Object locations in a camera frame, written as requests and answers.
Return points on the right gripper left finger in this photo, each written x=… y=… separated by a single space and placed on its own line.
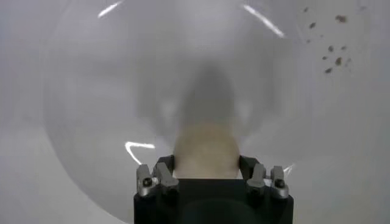
x=166 y=179

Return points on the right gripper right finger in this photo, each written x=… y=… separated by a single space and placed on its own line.
x=257 y=181

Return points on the white steamed baozi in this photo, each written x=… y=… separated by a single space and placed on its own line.
x=207 y=152

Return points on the white round plate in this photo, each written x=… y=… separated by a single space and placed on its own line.
x=106 y=76

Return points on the dark crumbs scatter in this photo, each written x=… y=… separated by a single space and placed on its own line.
x=338 y=61

